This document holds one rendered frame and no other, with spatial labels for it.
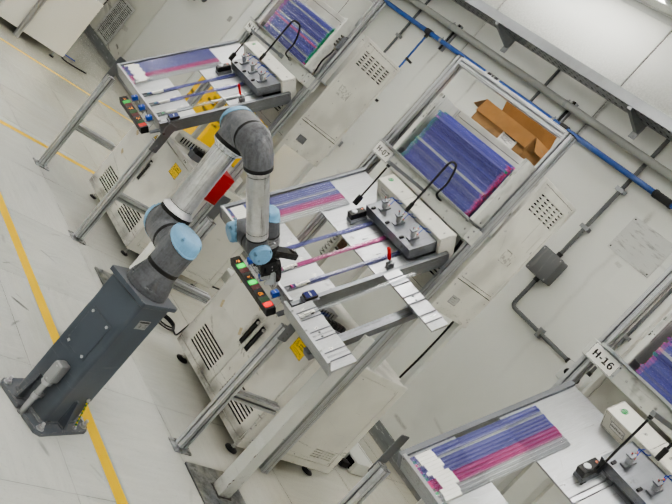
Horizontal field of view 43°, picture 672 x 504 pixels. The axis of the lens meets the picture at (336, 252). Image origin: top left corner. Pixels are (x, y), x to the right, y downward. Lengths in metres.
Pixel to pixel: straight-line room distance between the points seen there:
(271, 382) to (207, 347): 0.46
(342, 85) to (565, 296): 1.69
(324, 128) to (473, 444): 2.40
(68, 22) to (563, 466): 5.78
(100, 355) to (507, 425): 1.33
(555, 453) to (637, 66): 3.05
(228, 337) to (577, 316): 1.98
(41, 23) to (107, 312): 4.93
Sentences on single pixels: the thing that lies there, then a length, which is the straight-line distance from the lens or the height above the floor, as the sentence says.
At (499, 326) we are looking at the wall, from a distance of 4.96.
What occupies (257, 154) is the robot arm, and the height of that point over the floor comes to 1.12.
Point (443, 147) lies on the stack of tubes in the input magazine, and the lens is 3.66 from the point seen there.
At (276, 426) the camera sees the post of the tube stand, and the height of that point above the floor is 0.36.
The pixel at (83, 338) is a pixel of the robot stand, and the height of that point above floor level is 0.31.
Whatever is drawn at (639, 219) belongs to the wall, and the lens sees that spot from 4.88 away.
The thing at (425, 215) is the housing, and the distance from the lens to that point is 3.53.
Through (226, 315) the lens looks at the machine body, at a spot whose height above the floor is 0.34.
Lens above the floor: 1.46
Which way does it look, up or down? 9 degrees down
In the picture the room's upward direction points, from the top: 42 degrees clockwise
